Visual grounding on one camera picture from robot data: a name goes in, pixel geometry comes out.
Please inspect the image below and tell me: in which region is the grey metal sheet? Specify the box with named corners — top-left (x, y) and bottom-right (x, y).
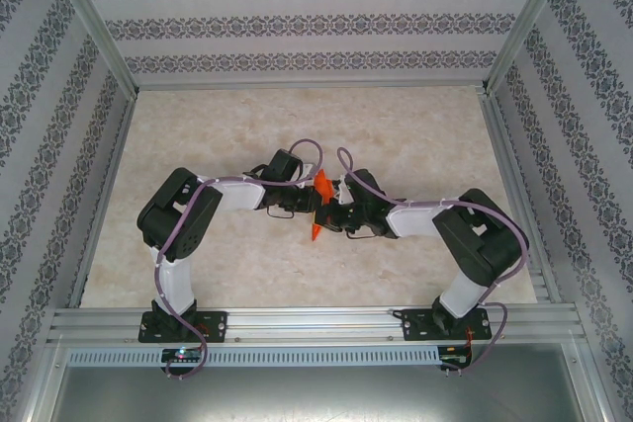
top-left (48, 365), bottom-right (602, 422)

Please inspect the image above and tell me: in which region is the small circuit board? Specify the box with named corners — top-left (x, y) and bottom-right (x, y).
top-left (440, 344), bottom-right (474, 369)

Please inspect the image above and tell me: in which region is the circuit board with green light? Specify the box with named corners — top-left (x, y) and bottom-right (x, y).
top-left (161, 348), bottom-right (205, 364)

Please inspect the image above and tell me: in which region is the thin black right gripper cable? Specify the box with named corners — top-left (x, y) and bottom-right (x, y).
top-left (345, 226), bottom-right (397, 241)

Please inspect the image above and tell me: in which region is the aluminium frame crossbar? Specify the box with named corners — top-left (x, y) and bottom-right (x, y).
top-left (133, 78), bottom-right (489, 93)

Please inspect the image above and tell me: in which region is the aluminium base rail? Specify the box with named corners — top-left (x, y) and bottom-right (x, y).
top-left (46, 303), bottom-right (583, 344)

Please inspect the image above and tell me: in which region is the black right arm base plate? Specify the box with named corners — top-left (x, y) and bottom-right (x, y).
top-left (401, 306), bottom-right (492, 343)

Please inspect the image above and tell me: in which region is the slotted grey cable duct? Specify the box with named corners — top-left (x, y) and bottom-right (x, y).
top-left (66, 345), bottom-right (441, 369)

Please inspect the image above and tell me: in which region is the aluminium side rail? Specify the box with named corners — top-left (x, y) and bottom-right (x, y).
top-left (477, 90), bottom-right (564, 304)
top-left (66, 93), bottom-right (142, 309)

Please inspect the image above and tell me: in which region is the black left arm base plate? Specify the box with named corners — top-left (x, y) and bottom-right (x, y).
top-left (137, 310), bottom-right (228, 345)

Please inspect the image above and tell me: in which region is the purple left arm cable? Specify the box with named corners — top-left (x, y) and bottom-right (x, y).
top-left (153, 138), bottom-right (326, 382)

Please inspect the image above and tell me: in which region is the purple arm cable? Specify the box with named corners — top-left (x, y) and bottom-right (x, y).
top-left (336, 146), bottom-right (531, 375)
top-left (153, 138), bottom-right (326, 382)

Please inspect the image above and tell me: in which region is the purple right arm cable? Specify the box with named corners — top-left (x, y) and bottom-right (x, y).
top-left (336, 146), bottom-right (531, 375)

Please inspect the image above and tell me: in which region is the aluminium frame post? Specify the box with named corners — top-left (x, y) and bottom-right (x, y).
top-left (39, 0), bottom-right (139, 100)
top-left (482, 0), bottom-right (580, 95)

